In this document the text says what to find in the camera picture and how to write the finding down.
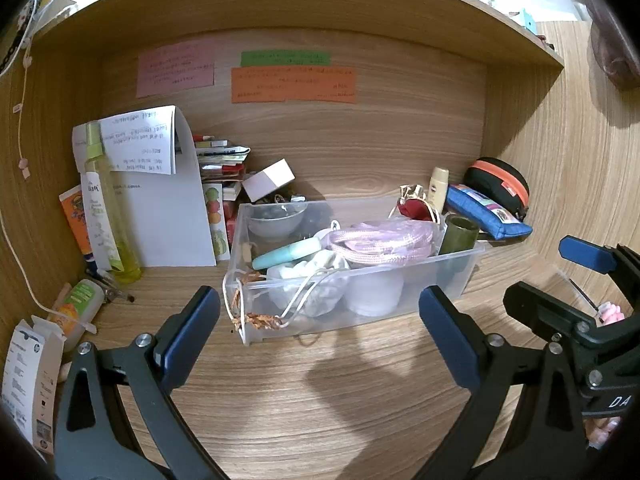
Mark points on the black orange round case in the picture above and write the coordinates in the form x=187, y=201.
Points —
x=495, y=180

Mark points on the white printed carton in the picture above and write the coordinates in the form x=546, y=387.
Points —
x=27, y=385

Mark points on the brown bag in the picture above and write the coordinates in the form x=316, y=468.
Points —
x=617, y=45

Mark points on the grey bowl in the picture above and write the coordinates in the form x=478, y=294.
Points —
x=275, y=224

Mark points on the fruit printed card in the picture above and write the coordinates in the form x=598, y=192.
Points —
x=215, y=220

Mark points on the folded handwritten note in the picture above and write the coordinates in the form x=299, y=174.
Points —
x=142, y=140

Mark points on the red small box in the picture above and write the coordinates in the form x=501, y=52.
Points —
x=231, y=220

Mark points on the polka dot fabric item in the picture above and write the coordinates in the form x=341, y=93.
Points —
x=25, y=15

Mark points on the white tube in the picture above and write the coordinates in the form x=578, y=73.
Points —
x=97, y=220

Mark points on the white green orange bottle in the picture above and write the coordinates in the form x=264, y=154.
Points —
x=77, y=305

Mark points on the stack of cards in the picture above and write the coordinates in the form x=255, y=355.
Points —
x=220, y=160

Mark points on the blue pencil case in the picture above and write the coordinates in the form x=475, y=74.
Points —
x=480, y=210

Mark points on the pink sticky note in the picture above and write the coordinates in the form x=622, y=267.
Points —
x=175, y=67

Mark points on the pink round device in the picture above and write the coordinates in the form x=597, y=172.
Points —
x=372, y=290

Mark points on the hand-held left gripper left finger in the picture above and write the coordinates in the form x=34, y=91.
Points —
x=190, y=337

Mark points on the wooden desktop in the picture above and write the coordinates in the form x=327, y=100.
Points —
x=325, y=395

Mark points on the white paper sheet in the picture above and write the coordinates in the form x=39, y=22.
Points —
x=165, y=220

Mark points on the teal tube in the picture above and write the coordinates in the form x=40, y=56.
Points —
x=287, y=255

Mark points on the person's right hand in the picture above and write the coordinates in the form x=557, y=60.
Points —
x=610, y=312

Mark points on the blue small box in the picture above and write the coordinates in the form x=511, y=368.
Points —
x=526, y=17

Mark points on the orange tube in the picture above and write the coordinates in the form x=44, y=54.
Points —
x=75, y=215

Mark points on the wooden desk hutch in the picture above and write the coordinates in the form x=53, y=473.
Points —
x=400, y=135

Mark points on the white small box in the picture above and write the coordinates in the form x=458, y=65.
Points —
x=267, y=180

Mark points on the small yellow bottle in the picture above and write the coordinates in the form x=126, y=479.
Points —
x=438, y=187

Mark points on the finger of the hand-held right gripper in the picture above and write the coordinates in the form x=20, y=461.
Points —
x=537, y=310
x=585, y=252

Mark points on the yellow-green spray bottle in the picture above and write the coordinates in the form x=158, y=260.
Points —
x=122, y=240

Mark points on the small metal clip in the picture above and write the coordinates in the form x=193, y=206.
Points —
x=112, y=287

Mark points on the red pouch with gold tie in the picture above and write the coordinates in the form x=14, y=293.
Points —
x=415, y=208

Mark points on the clear plastic storage box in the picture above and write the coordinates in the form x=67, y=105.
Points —
x=425, y=285

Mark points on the dark green glass bottle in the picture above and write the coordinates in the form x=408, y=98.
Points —
x=457, y=235

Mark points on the orange sticky note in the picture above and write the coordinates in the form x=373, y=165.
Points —
x=292, y=85

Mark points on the green sticky note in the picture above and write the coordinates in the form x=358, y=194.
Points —
x=285, y=58

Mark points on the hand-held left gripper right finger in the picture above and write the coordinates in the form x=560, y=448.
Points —
x=450, y=340

